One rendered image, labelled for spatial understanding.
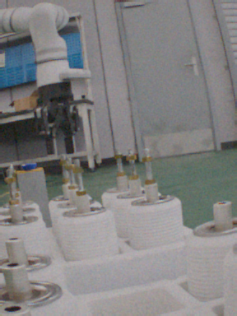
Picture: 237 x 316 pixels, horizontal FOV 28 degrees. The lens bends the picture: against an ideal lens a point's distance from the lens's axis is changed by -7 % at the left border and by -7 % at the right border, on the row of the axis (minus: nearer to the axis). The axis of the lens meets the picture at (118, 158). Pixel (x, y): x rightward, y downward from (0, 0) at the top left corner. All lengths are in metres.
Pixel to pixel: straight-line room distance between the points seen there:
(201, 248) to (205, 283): 0.05
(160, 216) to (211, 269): 0.30
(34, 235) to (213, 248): 0.36
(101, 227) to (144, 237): 0.08
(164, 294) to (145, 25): 5.44
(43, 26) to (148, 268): 0.56
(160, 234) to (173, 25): 5.21
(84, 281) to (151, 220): 0.15
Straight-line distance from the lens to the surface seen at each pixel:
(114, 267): 0.77
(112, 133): 5.83
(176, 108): 5.80
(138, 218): 0.81
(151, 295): 0.60
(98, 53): 5.91
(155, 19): 5.95
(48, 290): 0.40
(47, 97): 1.02
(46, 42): 1.04
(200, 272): 0.53
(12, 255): 0.50
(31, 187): 1.19
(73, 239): 0.80
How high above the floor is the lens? 0.38
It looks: 3 degrees down
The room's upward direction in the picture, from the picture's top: 8 degrees counter-clockwise
